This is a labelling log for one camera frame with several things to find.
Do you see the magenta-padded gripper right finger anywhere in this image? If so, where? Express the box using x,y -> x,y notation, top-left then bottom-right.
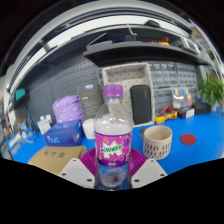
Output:
127,147 -> 168,190

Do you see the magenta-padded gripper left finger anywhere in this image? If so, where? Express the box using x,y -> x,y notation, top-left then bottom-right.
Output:
57,147 -> 100,190

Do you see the purple-capped clear drink bottle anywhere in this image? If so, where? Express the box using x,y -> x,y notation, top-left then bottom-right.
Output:
93,83 -> 134,191

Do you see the brown cardboard box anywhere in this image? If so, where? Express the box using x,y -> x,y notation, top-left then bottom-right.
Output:
28,145 -> 88,176

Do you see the beige cup with dark dashes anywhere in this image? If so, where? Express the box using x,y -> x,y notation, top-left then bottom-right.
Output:
139,125 -> 173,161

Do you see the blue carton box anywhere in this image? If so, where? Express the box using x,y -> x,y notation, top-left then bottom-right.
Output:
43,119 -> 85,147

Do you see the white carton box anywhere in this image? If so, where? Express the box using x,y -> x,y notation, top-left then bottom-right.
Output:
82,118 -> 98,140

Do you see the flat round red coaster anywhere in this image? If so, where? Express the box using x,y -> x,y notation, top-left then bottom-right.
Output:
180,133 -> 197,146

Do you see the yellow tool with red leads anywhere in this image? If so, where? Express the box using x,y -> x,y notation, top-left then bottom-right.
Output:
154,105 -> 179,124

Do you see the small white box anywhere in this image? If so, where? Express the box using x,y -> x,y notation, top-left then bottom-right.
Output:
36,118 -> 52,135

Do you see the black rectangular pouch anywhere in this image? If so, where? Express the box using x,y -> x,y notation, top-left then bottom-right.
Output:
129,84 -> 153,125

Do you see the black box with white label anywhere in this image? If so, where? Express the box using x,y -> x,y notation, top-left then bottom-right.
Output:
177,106 -> 196,120

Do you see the dark grey flat box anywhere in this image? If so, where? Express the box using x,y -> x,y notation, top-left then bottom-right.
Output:
76,83 -> 104,121

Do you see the grey small-parts drawer cabinet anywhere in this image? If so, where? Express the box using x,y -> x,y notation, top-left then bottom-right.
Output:
153,88 -> 174,113
175,62 -> 198,88
148,61 -> 178,89

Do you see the clear organizer with coloured parts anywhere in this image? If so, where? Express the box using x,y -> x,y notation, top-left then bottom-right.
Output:
171,87 -> 194,109

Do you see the black flat case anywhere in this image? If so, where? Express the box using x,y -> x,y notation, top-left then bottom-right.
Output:
193,102 -> 212,115

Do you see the beige perforated tray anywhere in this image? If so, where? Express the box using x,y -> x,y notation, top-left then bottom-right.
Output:
101,62 -> 156,128

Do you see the large potted green plant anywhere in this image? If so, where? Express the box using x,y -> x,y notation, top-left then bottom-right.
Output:
199,73 -> 224,108

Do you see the black overhead shelf unit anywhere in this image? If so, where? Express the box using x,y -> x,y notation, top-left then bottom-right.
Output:
83,24 -> 211,66

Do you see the small green plant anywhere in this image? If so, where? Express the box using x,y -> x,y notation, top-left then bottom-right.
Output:
208,49 -> 221,64

